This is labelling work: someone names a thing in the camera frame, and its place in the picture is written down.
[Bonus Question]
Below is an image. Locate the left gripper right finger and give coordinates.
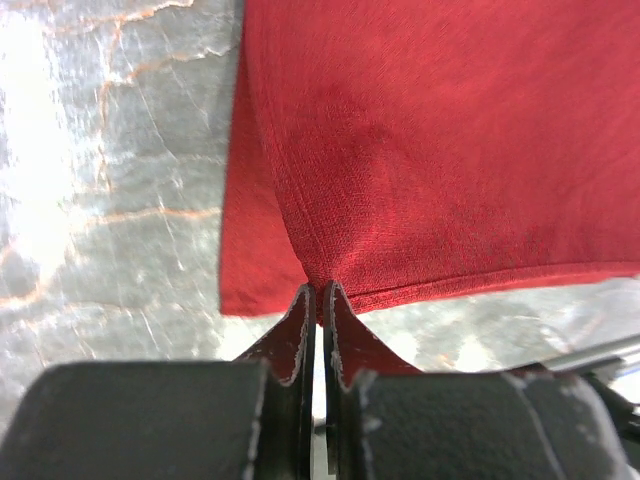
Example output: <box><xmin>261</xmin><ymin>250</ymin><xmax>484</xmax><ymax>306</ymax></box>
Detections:
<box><xmin>323</xmin><ymin>282</ymin><xmax>630</xmax><ymax>479</ymax></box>

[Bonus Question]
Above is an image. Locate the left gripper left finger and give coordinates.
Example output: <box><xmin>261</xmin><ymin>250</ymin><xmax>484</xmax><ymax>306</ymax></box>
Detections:
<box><xmin>1</xmin><ymin>285</ymin><xmax>316</xmax><ymax>479</ymax></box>

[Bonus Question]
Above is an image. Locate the dark red cloth napkin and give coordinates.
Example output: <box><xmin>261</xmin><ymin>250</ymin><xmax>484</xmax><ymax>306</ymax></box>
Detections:
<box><xmin>219</xmin><ymin>1</ymin><xmax>639</xmax><ymax>316</ymax></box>

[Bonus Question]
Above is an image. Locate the front aluminium rail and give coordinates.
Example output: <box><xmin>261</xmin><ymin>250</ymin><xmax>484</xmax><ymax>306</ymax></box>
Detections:
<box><xmin>541</xmin><ymin>335</ymin><xmax>639</xmax><ymax>371</ymax></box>

